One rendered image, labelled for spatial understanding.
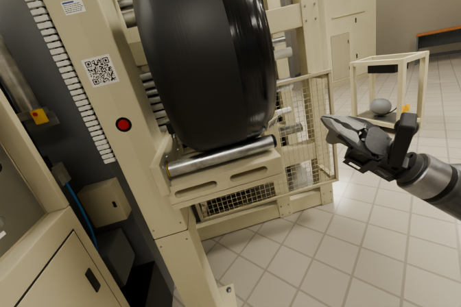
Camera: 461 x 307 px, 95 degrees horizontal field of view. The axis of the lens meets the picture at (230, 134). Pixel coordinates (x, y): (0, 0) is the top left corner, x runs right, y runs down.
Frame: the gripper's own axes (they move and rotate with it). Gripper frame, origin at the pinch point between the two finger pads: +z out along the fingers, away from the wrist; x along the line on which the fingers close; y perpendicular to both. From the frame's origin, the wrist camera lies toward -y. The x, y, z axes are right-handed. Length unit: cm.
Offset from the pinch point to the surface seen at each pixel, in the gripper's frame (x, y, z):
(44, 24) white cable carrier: -19, -1, 72
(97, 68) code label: -18, 6, 59
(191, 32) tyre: -8.2, -11.1, 32.3
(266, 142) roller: -2.7, 17.9, 9.9
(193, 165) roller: -20.2, 22.3, 24.5
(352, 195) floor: 58, 115, -59
